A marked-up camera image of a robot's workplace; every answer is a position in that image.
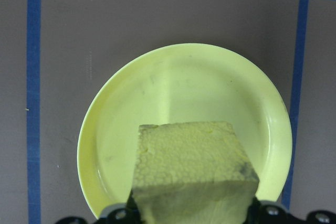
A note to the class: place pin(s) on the yellow foam block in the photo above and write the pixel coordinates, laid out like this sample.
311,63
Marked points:
194,161

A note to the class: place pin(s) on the yellow plate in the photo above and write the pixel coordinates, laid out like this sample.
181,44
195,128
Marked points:
183,87

